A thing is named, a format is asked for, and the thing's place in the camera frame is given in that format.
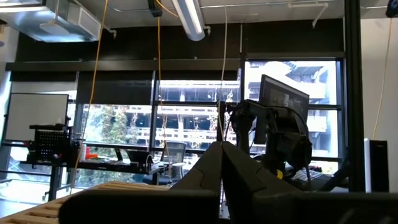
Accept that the whiteboard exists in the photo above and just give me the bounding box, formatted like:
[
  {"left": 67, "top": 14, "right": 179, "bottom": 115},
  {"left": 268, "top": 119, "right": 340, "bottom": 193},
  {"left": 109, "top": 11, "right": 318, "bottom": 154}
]
[{"left": 4, "top": 92, "right": 70, "bottom": 142}]

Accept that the keyboard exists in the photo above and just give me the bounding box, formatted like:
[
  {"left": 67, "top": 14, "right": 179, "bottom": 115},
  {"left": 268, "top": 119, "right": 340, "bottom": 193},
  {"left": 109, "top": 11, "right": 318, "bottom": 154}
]
[{"left": 290, "top": 167, "right": 324, "bottom": 184}]

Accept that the black workbench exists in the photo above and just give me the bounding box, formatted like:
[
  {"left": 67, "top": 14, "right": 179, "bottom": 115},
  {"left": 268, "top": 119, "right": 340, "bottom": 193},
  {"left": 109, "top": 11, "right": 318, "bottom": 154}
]
[{"left": 18, "top": 155, "right": 167, "bottom": 202}]

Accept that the silver ventilation duct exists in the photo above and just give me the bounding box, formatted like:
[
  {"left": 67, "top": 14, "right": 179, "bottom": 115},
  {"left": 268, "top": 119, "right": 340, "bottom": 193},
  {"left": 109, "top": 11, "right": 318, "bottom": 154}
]
[{"left": 0, "top": 0, "right": 103, "bottom": 44}]

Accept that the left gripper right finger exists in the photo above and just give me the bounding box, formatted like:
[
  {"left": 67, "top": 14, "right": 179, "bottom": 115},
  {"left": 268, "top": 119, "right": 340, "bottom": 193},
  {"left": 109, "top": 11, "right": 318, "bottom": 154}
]
[{"left": 221, "top": 141, "right": 301, "bottom": 224}]

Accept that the office chair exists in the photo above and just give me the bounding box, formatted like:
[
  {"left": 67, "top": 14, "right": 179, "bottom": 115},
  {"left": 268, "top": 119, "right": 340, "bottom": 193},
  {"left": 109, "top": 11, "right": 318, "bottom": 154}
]
[{"left": 142, "top": 141, "right": 188, "bottom": 185}]

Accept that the white and black computer tower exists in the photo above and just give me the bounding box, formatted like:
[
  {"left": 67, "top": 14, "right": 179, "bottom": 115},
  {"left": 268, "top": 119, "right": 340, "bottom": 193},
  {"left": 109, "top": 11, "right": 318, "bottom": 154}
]
[{"left": 363, "top": 138, "right": 390, "bottom": 194}]

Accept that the black frame post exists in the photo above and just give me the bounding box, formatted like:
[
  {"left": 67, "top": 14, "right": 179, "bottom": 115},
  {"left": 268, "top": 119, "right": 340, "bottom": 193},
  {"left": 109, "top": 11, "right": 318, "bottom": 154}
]
[{"left": 343, "top": 0, "right": 366, "bottom": 193}]

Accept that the white hanging cable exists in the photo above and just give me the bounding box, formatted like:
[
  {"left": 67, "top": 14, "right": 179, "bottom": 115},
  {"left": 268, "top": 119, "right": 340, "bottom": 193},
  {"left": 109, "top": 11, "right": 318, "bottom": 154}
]
[{"left": 216, "top": 5, "right": 228, "bottom": 142}]

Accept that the wooden slatted shelf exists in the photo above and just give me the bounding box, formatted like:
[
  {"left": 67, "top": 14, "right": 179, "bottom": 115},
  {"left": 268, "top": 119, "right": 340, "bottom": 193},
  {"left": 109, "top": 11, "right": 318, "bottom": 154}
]
[{"left": 0, "top": 180, "right": 171, "bottom": 224}]

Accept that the yellow hanging cable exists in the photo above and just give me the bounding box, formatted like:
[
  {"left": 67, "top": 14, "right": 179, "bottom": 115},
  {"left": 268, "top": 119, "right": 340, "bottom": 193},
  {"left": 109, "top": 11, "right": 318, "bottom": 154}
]
[
  {"left": 156, "top": 15, "right": 172, "bottom": 183},
  {"left": 372, "top": 17, "right": 393, "bottom": 141},
  {"left": 70, "top": 0, "right": 109, "bottom": 195}
]

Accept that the white tube ceiling light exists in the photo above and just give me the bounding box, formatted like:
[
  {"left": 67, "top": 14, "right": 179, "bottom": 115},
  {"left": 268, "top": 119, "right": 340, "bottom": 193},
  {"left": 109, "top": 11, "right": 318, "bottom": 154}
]
[{"left": 170, "top": 0, "right": 206, "bottom": 42}]

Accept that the white ceiling pipe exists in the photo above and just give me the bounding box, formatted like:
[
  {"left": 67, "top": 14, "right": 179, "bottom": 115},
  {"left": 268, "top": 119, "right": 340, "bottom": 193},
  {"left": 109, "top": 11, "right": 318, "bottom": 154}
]
[{"left": 287, "top": 1, "right": 330, "bottom": 29}]

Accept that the black pegboard cart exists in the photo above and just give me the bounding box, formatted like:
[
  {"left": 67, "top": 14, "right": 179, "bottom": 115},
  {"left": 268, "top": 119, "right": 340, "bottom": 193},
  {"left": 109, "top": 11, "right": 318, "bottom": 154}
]
[{"left": 28, "top": 123, "right": 73, "bottom": 163}]

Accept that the black computer monitor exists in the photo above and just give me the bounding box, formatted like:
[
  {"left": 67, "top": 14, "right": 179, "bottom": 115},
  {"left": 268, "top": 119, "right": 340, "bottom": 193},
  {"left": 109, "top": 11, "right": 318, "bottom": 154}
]
[{"left": 254, "top": 73, "right": 310, "bottom": 146}]

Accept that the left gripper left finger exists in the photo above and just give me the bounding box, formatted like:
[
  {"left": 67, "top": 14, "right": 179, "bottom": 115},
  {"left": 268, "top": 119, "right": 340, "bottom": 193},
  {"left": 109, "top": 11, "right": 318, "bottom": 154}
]
[{"left": 169, "top": 141, "right": 223, "bottom": 191}]

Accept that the red tray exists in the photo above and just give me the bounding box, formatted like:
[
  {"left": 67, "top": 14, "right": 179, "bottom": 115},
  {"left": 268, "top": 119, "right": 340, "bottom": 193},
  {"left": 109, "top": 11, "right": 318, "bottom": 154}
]
[{"left": 85, "top": 146, "right": 98, "bottom": 160}]

